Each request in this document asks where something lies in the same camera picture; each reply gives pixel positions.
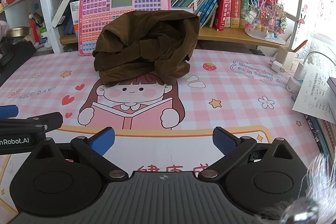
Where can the stack of notebooks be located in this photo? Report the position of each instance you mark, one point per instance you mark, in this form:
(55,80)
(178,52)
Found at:
(325,129)

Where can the black bag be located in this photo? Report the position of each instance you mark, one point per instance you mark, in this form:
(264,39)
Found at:
(15,54)

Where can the small white charger plug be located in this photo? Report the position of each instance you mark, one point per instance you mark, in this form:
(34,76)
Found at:
(277,66)

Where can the shiny silver ball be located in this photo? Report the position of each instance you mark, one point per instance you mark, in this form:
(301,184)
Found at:
(299,211)

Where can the white pen holder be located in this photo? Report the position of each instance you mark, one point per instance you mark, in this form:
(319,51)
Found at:
(286,56)

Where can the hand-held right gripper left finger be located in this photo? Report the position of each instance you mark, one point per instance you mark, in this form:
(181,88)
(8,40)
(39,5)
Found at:
(101,142)

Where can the pink learning tablet toy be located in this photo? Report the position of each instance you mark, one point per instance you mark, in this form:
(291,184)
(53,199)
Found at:
(99,19)

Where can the white fluffy pompom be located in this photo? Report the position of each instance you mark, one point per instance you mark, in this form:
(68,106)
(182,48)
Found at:
(321,176)

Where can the brown garment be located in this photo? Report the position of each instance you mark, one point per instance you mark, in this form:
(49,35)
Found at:
(147,48)

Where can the handwritten paper sheet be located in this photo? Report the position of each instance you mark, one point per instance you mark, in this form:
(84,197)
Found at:
(312,98)

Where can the colourful bead ornament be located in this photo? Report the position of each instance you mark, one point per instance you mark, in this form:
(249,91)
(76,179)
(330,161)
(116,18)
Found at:
(267,16)

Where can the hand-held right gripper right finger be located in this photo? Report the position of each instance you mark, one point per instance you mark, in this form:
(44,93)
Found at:
(224,141)

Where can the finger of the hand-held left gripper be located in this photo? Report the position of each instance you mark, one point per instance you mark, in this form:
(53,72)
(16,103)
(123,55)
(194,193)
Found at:
(44,120)
(8,110)

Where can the pink checked cartoon desk mat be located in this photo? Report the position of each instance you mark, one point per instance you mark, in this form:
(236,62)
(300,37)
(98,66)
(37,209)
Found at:
(236,98)

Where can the brass bowl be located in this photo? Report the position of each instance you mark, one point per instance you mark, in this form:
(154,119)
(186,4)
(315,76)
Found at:
(17,32)

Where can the white and wooden bookshelf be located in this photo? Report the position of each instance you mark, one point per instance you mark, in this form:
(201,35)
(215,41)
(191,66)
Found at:
(43,3)

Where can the red tassel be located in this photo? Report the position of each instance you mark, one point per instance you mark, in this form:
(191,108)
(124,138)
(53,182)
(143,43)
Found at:
(34,29)

